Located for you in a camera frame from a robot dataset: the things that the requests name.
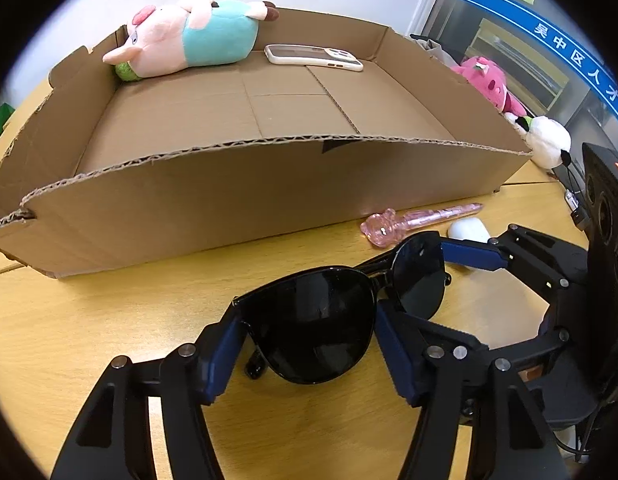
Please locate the brown cardboard box tray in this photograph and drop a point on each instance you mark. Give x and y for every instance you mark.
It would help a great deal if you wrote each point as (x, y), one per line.
(104, 174)

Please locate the pink strawberry bear plush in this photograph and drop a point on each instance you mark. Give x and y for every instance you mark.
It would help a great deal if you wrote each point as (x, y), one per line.
(490, 81)

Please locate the white panda plush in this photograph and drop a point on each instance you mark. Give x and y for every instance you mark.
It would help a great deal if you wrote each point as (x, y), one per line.
(549, 141)

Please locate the pink pig plush teal shirt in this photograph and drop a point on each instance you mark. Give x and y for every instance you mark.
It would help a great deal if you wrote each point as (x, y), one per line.
(164, 41)

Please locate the pink bear-top pen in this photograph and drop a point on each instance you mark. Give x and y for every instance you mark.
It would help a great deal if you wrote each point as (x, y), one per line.
(389, 228)

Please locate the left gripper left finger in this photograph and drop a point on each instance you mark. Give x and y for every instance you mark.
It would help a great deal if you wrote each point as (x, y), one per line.
(111, 436)

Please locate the blue wall sign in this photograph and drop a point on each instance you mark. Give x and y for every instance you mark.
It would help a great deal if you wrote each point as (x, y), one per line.
(596, 76)

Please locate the grey folded cloth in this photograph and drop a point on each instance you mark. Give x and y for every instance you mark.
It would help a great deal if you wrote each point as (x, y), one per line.
(435, 50)

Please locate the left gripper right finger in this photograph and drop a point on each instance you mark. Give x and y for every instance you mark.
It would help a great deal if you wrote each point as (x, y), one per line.
(481, 389)

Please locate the clear white phone case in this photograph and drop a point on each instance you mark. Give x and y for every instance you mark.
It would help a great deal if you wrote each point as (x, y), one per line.
(300, 55)

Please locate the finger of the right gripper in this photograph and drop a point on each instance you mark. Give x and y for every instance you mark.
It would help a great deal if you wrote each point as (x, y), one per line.
(483, 256)
(417, 334)

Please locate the black sunglasses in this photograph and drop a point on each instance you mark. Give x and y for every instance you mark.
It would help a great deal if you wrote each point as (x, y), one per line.
(315, 325)

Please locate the white earbuds case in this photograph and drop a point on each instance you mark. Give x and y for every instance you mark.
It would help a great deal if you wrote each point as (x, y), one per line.
(470, 228)

